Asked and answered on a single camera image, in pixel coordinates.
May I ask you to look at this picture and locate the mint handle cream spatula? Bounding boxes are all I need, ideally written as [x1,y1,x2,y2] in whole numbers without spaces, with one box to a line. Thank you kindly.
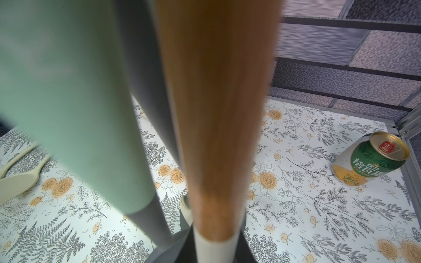
[1,155,52,204]

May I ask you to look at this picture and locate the mint handle cream spoon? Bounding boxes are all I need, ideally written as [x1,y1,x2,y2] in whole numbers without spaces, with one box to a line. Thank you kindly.
[0,142,38,179]

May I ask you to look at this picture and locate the green beer can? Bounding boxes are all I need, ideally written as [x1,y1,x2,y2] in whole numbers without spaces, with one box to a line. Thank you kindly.
[331,131,410,187]

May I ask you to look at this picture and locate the wooden handle white utensil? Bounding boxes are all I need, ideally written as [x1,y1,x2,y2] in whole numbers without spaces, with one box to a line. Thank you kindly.
[153,1,282,263]

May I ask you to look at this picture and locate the mint handle grey ladle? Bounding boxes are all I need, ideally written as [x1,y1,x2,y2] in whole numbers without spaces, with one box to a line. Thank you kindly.
[1,1,174,249]

